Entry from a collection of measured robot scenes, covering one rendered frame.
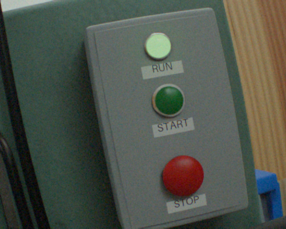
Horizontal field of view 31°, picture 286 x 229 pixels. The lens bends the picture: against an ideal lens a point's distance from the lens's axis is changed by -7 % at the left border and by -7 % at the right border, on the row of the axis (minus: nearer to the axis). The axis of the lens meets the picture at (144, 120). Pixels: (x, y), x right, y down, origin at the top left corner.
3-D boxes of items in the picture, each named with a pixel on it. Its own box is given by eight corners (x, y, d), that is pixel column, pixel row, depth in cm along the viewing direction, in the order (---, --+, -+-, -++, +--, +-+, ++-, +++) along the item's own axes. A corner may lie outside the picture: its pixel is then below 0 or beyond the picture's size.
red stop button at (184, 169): (165, 198, 39) (158, 159, 39) (204, 190, 39) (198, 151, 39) (168, 201, 38) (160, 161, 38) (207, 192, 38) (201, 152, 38)
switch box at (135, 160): (119, 221, 45) (83, 36, 44) (230, 197, 46) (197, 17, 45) (125, 238, 39) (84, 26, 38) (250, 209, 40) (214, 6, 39)
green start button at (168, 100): (155, 120, 39) (148, 86, 39) (187, 114, 39) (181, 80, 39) (156, 120, 38) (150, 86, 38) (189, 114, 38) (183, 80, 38)
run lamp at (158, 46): (146, 61, 38) (141, 35, 38) (174, 57, 39) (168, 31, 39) (148, 61, 38) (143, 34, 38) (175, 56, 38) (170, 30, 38)
